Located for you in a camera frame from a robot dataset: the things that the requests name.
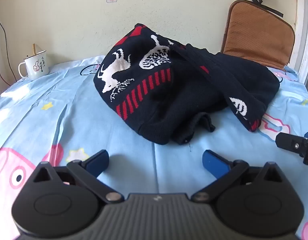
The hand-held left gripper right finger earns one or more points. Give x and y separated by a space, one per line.
213 163

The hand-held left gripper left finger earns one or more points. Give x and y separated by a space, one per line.
98 163

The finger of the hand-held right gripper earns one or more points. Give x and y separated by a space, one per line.
290 142

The black reindeer knit sweater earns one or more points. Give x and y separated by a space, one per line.
169 85

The blue cartoon bedsheet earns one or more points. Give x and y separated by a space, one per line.
69 120

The brown chair cushion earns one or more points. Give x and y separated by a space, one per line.
258 35

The white enamel mug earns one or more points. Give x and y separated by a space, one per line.
36 66

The wooden stick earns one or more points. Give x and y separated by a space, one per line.
34 49

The white door frame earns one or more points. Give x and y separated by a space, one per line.
305 30

